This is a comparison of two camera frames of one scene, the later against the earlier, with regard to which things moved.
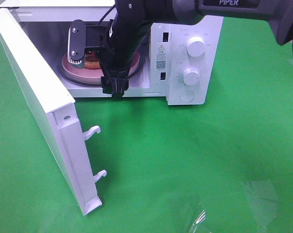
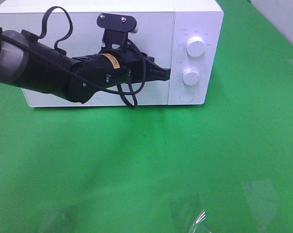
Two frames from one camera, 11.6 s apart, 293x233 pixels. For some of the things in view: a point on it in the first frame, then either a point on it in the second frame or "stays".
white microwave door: [51, 108] → [155, 37]
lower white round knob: [191, 76] stays
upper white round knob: [196, 46] stays
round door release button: [187, 95] stays
